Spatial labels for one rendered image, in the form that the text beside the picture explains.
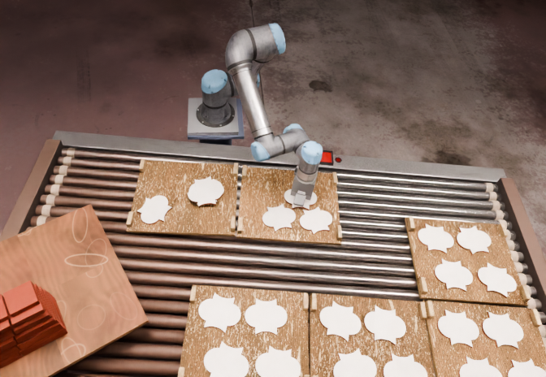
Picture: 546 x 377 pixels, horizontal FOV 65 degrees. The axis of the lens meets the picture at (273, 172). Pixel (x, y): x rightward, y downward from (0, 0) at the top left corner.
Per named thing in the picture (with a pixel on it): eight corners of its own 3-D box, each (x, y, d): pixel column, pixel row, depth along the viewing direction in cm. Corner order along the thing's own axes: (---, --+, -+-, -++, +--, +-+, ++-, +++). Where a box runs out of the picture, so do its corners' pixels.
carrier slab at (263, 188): (242, 168, 189) (242, 166, 188) (335, 175, 192) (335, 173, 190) (236, 238, 167) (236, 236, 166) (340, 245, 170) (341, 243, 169)
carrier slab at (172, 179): (142, 162, 186) (142, 159, 185) (238, 166, 189) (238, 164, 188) (127, 232, 164) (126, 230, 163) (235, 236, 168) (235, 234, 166)
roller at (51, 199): (46, 198, 176) (42, 191, 172) (508, 234, 187) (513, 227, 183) (41, 208, 172) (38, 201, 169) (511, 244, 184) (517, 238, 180)
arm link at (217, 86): (198, 93, 206) (196, 71, 195) (224, 86, 210) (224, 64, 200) (207, 110, 200) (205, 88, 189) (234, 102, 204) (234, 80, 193)
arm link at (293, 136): (275, 127, 162) (288, 148, 156) (301, 119, 165) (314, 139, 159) (273, 141, 168) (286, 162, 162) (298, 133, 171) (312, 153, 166)
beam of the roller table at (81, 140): (59, 139, 198) (55, 129, 193) (496, 176, 210) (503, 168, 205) (53, 153, 193) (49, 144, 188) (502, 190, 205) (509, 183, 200)
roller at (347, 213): (50, 188, 179) (47, 181, 175) (504, 223, 190) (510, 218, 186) (46, 197, 176) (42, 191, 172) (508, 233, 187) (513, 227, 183)
